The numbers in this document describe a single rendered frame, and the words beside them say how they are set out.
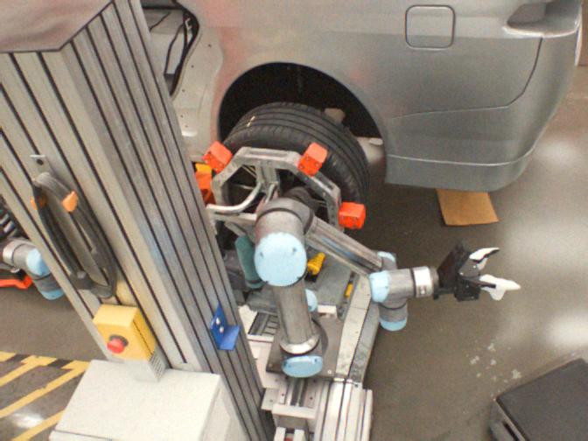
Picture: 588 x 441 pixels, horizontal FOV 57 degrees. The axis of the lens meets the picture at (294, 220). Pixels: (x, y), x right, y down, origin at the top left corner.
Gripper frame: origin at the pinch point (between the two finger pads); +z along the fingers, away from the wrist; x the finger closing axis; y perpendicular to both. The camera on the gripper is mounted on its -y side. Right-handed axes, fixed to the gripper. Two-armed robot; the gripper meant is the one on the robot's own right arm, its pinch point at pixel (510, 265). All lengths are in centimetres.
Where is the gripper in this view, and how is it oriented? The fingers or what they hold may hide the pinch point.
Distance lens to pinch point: 148.2
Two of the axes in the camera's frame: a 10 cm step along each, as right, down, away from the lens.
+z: 9.9, -1.2, -0.6
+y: 1.3, 8.1, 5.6
